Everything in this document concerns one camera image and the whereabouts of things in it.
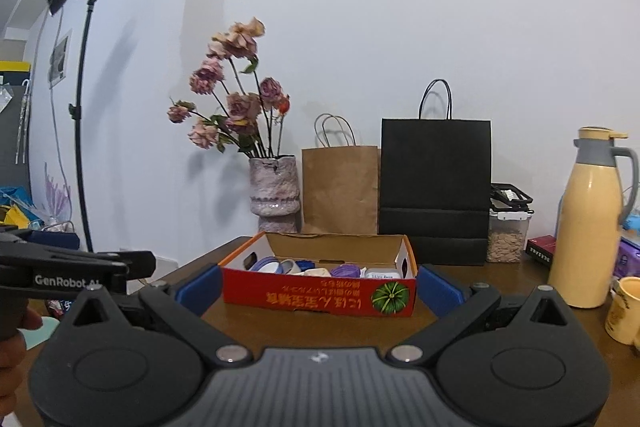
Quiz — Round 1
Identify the brown paper bag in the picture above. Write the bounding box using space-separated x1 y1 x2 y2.
302 113 380 235

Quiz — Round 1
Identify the black light stand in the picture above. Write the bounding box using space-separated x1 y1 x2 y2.
67 0 101 254

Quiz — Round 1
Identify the yellow thermos jug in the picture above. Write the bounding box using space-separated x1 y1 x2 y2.
548 127 639 309

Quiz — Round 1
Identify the white tape roll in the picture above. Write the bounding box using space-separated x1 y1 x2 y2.
280 259 302 275

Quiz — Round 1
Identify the purple box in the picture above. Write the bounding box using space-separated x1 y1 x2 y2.
614 237 640 279

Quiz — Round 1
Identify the wall poster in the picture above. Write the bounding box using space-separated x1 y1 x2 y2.
49 32 70 90

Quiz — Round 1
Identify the black paper bag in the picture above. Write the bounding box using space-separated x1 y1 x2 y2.
378 79 491 265

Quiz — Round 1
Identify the blue toothed plastic lid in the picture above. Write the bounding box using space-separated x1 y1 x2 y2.
296 260 316 271

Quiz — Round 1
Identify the purple toothed plastic lid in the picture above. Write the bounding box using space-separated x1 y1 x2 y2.
330 263 361 279

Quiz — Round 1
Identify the yellow mug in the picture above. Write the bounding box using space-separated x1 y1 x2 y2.
605 277 640 348

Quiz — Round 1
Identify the white cube charger plug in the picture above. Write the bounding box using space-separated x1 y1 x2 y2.
296 268 331 277

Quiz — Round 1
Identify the dark red small box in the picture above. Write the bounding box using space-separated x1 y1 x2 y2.
525 235 555 267

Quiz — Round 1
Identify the dried rose bouquet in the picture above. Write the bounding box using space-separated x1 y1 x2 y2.
167 17 291 159

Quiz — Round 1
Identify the clear white plastic jar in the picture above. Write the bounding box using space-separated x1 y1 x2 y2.
362 268 402 280

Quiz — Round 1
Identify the red cardboard box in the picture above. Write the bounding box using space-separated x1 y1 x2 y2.
220 232 418 317

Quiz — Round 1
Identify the pink marbled ceramic vase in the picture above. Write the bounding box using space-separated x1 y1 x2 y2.
250 155 300 233

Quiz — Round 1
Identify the person left hand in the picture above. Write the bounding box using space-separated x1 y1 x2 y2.
0 307 42 417

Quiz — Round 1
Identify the clear seed container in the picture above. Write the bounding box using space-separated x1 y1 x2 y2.
486 183 534 263

